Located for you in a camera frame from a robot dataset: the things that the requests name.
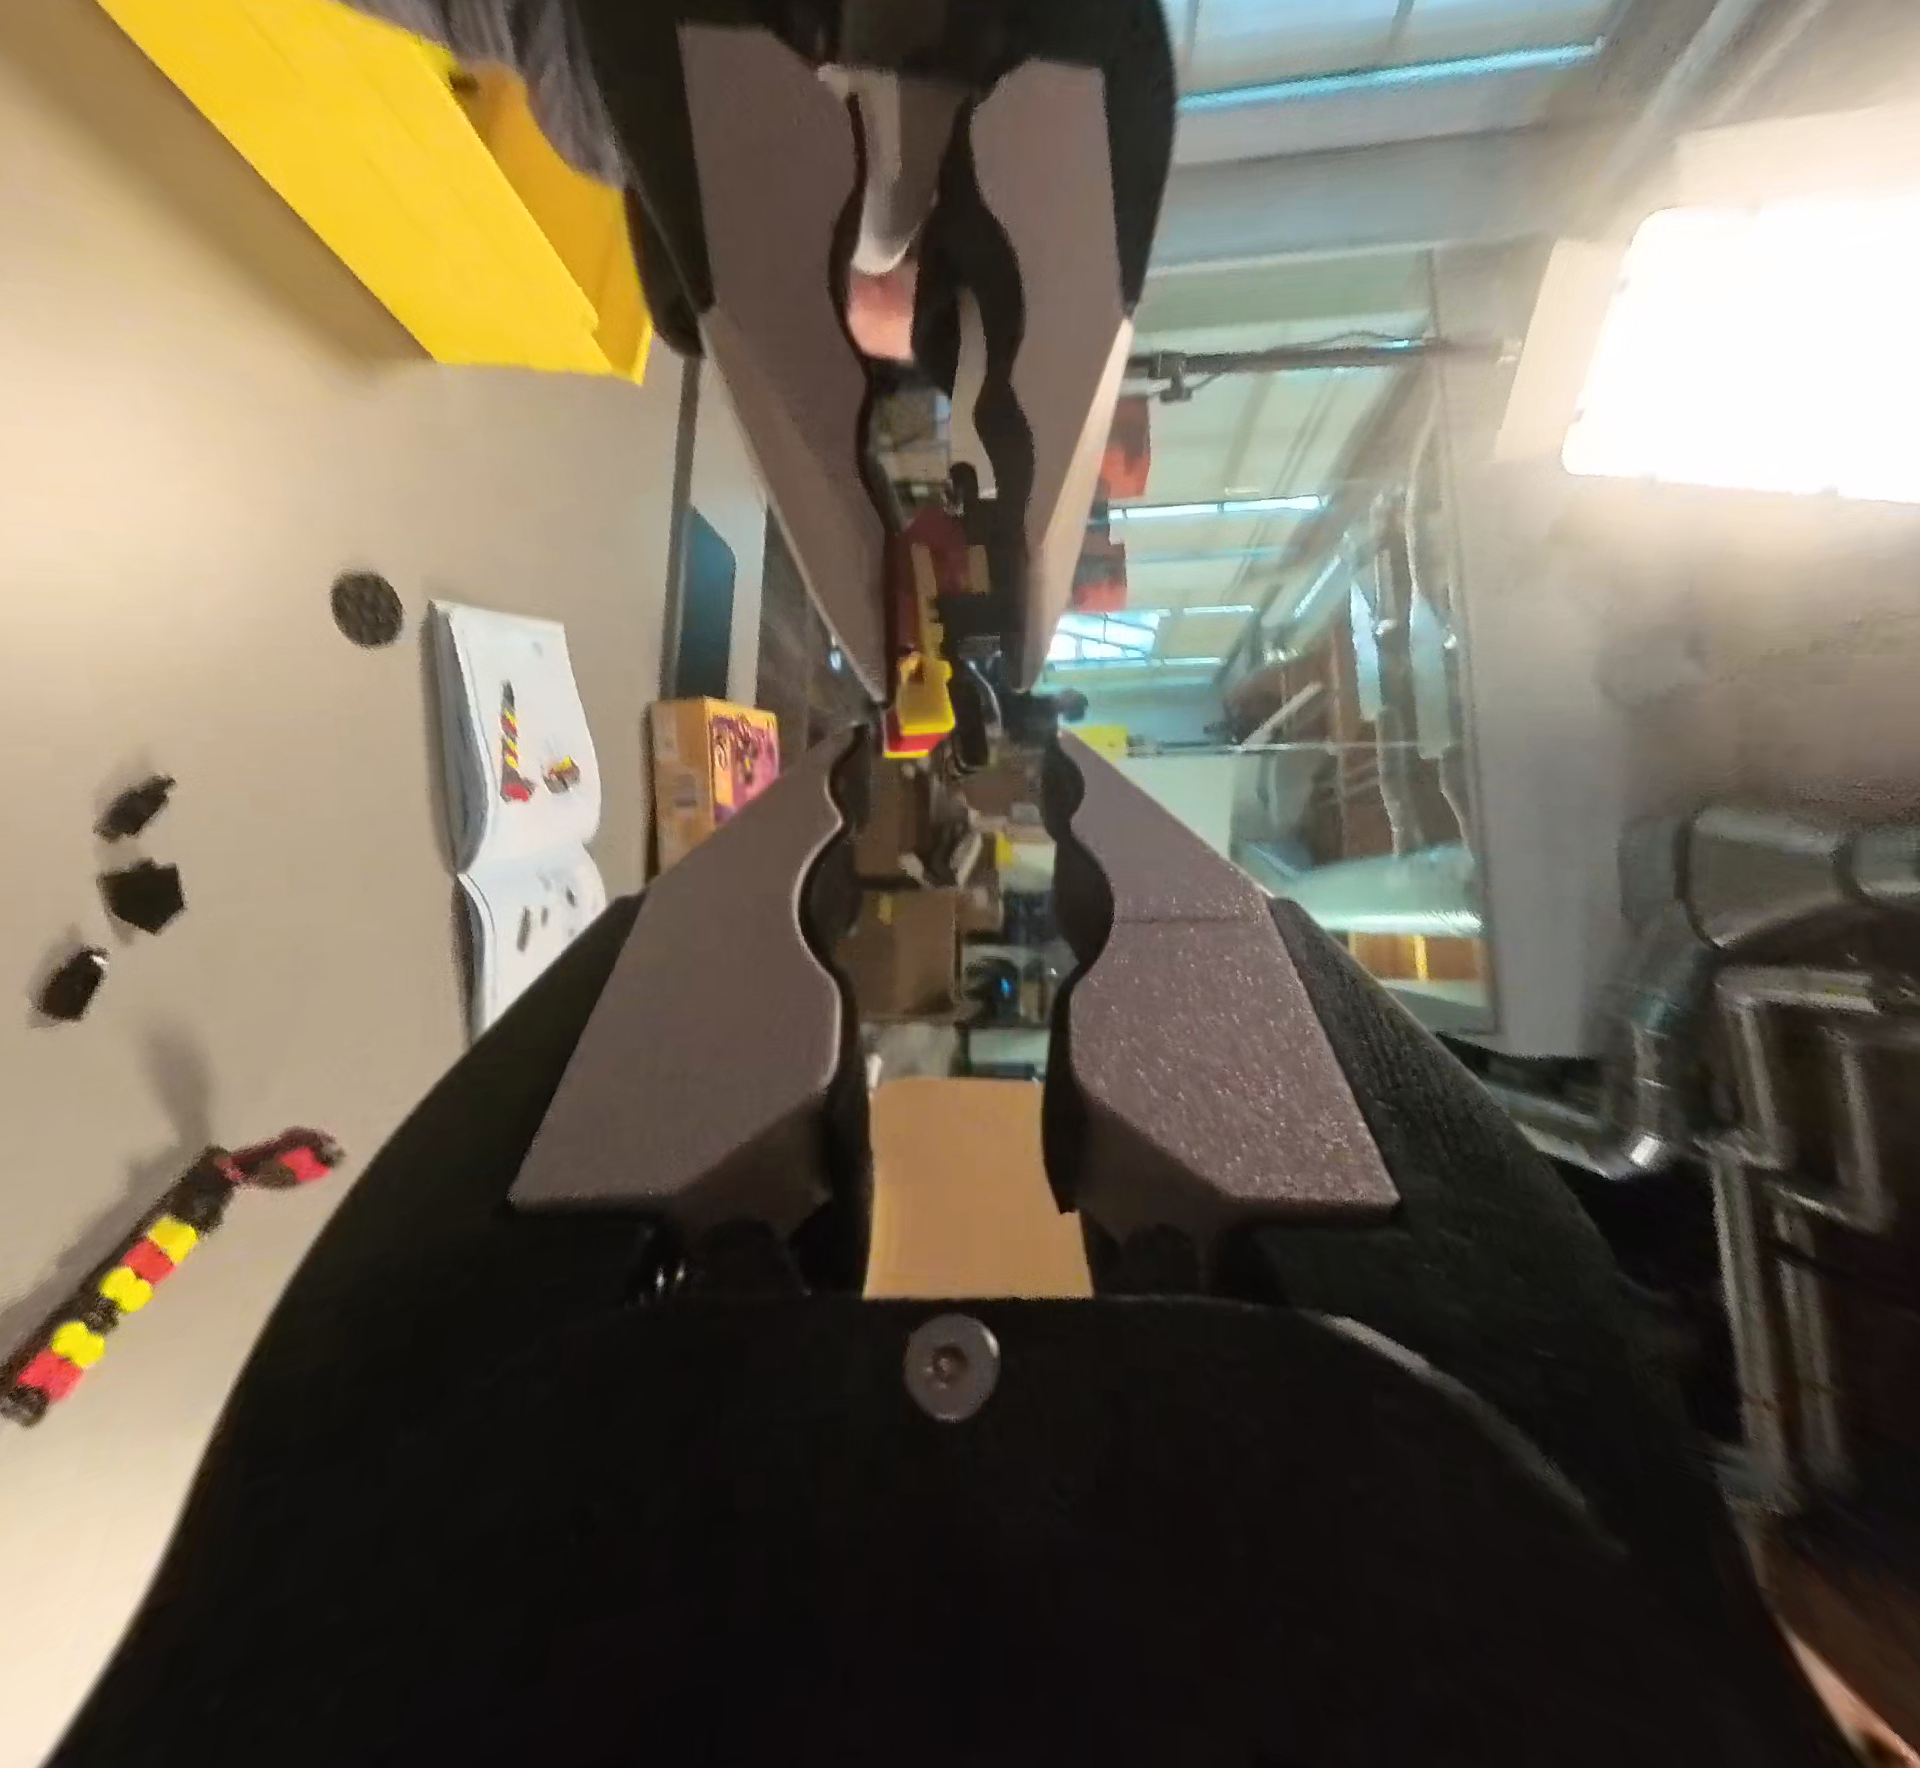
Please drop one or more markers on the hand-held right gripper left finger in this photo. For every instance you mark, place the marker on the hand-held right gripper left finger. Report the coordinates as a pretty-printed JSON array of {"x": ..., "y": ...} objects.
[{"x": 688, "y": 1031}]

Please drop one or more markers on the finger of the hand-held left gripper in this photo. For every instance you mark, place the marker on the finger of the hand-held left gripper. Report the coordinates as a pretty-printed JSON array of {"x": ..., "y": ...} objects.
[
  {"x": 766, "y": 225},
  {"x": 1074, "y": 299}
]

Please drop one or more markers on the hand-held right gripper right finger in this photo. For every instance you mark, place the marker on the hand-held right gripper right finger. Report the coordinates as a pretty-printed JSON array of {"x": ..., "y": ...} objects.
[{"x": 1229, "y": 1048}]

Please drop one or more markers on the red yellow black lego assembly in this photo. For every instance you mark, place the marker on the red yellow black lego assembly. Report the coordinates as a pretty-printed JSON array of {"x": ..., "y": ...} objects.
[{"x": 922, "y": 567}]

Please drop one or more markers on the yellow plastic bin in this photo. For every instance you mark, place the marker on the yellow plastic bin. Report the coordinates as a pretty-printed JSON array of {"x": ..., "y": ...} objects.
[{"x": 374, "y": 180}]

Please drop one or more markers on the orange lego set box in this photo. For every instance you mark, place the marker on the orange lego set box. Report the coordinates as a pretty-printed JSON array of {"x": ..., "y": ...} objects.
[{"x": 705, "y": 778}]

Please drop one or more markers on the open lego instruction booklet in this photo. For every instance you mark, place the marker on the open lego instruction booklet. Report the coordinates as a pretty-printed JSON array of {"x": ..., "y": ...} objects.
[{"x": 522, "y": 691}]

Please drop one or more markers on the small black lego piece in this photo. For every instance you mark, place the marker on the small black lego piece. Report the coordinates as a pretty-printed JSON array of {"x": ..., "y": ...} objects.
[
  {"x": 70, "y": 982},
  {"x": 135, "y": 810},
  {"x": 142, "y": 899}
]

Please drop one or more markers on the long lego strip assembly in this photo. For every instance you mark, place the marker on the long lego strip assembly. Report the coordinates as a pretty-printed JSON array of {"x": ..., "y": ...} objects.
[{"x": 135, "y": 1274}]

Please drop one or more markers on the person's left hand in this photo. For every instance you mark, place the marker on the person's left hand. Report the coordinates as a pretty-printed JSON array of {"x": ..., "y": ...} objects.
[{"x": 881, "y": 309}]

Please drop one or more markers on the red storage box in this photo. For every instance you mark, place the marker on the red storage box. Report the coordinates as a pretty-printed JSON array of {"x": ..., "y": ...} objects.
[
  {"x": 1130, "y": 473},
  {"x": 1107, "y": 575}
]

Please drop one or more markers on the brown cardboard box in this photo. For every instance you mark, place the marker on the brown cardboard box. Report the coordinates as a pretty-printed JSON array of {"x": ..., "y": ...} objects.
[
  {"x": 900, "y": 952},
  {"x": 976, "y": 1181}
]

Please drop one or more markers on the black light stand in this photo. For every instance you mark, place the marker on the black light stand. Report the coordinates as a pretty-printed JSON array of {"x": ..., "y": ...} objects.
[{"x": 1292, "y": 362}]

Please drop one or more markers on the round grey studded plate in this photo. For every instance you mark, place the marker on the round grey studded plate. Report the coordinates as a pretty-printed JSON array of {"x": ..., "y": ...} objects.
[{"x": 365, "y": 611}]

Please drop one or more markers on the silver metal pipes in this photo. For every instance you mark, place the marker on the silver metal pipes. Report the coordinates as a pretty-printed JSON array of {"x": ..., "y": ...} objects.
[{"x": 1771, "y": 899}]

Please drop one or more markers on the studio light panel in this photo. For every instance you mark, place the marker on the studio light panel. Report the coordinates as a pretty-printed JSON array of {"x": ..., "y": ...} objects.
[{"x": 1771, "y": 344}]

